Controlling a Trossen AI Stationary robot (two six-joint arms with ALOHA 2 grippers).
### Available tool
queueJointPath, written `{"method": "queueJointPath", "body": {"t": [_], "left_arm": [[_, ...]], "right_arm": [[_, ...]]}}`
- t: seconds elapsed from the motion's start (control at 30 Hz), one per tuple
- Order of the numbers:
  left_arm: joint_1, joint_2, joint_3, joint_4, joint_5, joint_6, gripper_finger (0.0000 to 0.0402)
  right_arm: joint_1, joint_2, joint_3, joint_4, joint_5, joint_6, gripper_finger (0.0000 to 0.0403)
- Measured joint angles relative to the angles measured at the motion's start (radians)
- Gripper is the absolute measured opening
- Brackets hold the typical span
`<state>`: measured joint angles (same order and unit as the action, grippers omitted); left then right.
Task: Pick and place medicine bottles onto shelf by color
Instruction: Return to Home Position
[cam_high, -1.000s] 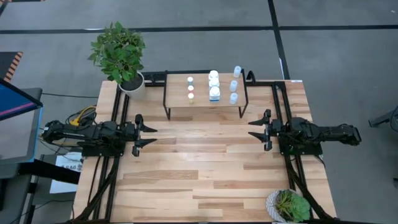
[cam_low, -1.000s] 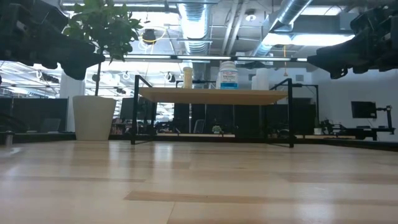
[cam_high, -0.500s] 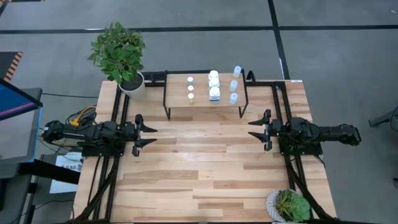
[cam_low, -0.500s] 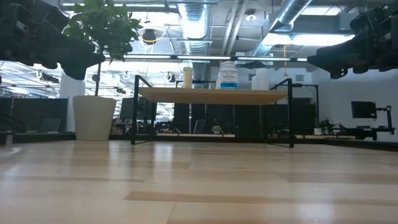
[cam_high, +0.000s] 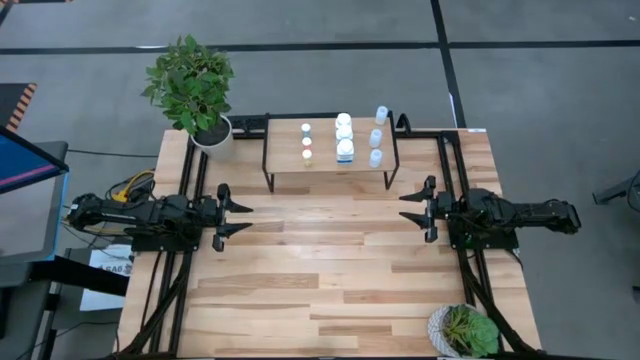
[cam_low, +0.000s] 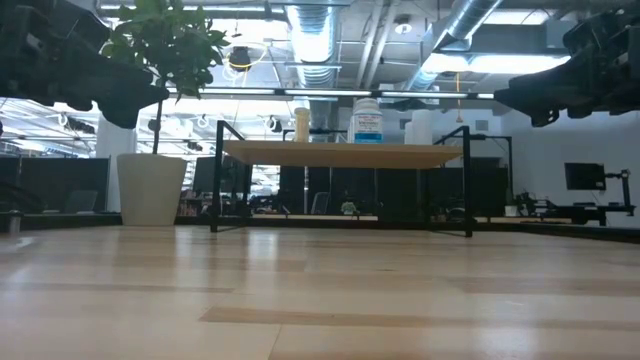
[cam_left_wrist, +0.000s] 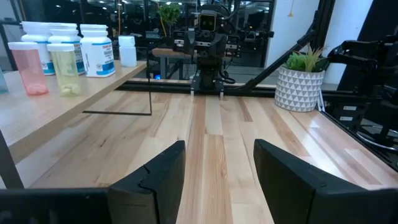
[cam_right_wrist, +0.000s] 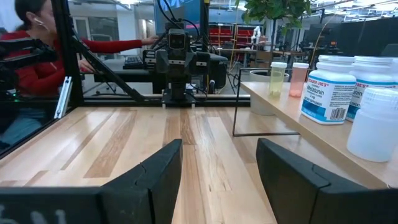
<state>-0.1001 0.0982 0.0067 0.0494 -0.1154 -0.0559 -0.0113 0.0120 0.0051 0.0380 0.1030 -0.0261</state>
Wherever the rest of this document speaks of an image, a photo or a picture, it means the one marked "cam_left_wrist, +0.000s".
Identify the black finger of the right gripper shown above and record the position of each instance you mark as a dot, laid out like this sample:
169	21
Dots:
222	46
189	43

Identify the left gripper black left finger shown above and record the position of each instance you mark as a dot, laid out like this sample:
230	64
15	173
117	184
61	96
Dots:
155	186

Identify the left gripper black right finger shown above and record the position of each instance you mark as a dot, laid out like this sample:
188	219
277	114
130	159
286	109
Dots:
292	189

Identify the small plain white bottle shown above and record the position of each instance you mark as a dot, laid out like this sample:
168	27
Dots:
127	53

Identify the yellow translucent pill bottle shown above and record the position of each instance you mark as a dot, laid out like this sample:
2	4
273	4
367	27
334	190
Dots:
65	71

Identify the red translucent pill bottle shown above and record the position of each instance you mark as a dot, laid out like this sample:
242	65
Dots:
29	71

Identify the wooden background desk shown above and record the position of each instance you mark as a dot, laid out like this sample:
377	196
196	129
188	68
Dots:
161	52

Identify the small green background plant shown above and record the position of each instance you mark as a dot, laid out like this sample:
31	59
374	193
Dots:
169	14

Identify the green succulent plant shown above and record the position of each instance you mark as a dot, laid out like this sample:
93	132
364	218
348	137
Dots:
303	60

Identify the white grey triangle-pattern pot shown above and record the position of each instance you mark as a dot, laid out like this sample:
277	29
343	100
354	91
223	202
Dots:
298	90

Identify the black box white labels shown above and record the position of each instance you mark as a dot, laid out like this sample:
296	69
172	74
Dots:
347	113

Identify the black office chair base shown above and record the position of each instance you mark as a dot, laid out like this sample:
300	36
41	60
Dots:
377	138

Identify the black equipment stand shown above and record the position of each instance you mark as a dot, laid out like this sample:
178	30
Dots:
367	59

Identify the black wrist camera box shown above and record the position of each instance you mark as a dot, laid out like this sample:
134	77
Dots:
207	21

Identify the black table frame rail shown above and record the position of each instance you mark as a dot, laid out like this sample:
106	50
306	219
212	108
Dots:
161	88

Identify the black slanted frame strut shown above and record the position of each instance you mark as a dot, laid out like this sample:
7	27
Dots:
280	60

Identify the wooden shelf black metal frame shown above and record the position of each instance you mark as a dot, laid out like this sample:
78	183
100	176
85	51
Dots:
46	105

